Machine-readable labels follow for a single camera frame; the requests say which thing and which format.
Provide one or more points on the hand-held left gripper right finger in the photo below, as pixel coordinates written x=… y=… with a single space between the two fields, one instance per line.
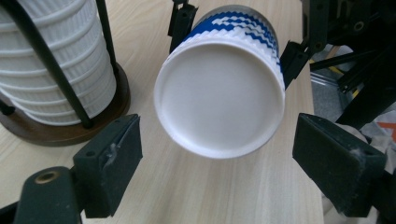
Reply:
x=336 y=165

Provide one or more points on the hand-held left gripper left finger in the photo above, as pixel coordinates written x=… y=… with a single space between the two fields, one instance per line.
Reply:
x=112 y=165

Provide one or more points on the blue and white paper cup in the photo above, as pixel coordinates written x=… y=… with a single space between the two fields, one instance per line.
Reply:
x=218 y=99

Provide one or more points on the stack of white ribbed cups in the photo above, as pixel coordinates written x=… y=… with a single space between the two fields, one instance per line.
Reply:
x=53 y=46

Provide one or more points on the metal floor rail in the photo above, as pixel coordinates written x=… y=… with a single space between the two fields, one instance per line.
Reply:
x=327 y=82

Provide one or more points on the black metal frame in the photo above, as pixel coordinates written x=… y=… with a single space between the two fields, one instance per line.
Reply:
x=370 y=96

